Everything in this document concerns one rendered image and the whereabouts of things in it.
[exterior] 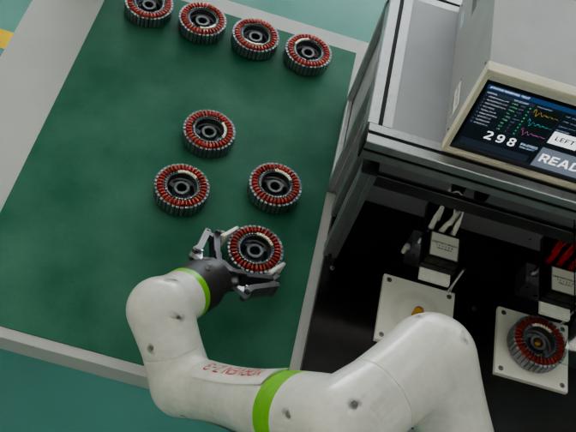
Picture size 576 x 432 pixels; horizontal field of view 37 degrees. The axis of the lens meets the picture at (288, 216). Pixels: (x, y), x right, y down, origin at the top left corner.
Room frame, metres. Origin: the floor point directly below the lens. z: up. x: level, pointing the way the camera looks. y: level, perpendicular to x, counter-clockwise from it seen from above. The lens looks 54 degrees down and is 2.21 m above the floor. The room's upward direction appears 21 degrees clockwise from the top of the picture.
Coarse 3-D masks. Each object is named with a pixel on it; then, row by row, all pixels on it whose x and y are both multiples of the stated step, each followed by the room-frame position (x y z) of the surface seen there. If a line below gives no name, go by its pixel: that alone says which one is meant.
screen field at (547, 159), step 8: (544, 152) 1.07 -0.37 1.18; (552, 152) 1.07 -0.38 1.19; (560, 152) 1.07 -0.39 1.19; (536, 160) 1.07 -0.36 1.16; (544, 160) 1.07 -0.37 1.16; (552, 160) 1.07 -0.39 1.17; (560, 160) 1.07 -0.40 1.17; (568, 160) 1.08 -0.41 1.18; (544, 168) 1.07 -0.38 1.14; (552, 168) 1.07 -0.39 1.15; (560, 168) 1.08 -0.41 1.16; (568, 168) 1.08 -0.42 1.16; (568, 176) 1.08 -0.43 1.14
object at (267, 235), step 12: (240, 228) 0.98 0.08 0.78; (252, 228) 0.99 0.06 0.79; (264, 228) 1.00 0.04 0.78; (228, 240) 0.94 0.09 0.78; (240, 240) 0.95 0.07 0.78; (252, 240) 0.97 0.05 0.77; (264, 240) 0.98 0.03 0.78; (276, 240) 0.98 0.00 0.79; (228, 252) 0.92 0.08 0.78; (240, 252) 0.93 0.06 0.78; (264, 252) 0.96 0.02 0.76; (276, 252) 0.95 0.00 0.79; (240, 264) 0.90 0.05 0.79; (252, 264) 0.91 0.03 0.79; (264, 264) 0.92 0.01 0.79; (276, 264) 0.93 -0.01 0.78
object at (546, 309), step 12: (540, 240) 1.14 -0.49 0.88; (552, 240) 1.14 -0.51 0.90; (540, 252) 1.11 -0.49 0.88; (564, 252) 1.12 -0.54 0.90; (540, 264) 1.08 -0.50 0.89; (552, 264) 1.08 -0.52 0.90; (564, 264) 1.09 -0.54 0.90; (540, 276) 1.05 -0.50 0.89; (552, 276) 1.04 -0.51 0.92; (564, 276) 1.05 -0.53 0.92; (540, 288) 1.02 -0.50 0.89; (552, 288) 1.01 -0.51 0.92; (564, 288) 1.02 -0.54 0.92; (540, 300) 1.00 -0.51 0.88; (552, 300) 1.00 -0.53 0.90; (564, 300) 1.01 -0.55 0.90; (540, 312) 0.98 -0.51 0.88; (552, 312) 0.99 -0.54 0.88; (564, 312) 1.00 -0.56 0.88
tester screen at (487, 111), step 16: (496, 96) 1.06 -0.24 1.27; (512, 96) 1.06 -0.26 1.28; (528, 96) 1.06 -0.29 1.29; (480, 112) 1.06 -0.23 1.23; (496, 112) 1.06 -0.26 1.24; (512, 112) 1.06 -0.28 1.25; (528, 112) 1.07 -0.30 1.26; (544, 112) 1.07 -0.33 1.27; (560, 112) 1.07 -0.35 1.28; (464, 128) 1.06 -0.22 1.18; (480, 128) 1.06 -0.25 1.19; (496, 128) 1.06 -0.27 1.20; (512, 128) 1.06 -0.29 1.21; (528, 128) 1.07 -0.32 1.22; (544, 128) 1.07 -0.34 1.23; (560, 128) 1.07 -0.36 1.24; (464, 144) 1.06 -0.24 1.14; (496, 144) 1.06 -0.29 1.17; (528, 144) 1.07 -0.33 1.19; (544, 144) 1.07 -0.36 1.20; (512, 160) 1.07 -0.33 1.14; (528, 160) 1.07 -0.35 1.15
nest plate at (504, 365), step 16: (496, 320) 1.00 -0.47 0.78; (512, 320) 1.01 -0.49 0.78; (496, 336) 0.96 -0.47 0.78; (528, 336) 0.98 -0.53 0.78; (496, 352) 0.92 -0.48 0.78; (496, 368) 0.89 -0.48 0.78; (512, 368) 0.90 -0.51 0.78; (560, 368) 0.94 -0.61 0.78; (544, 384) 0.89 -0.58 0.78; (560, 384) 0.90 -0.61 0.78
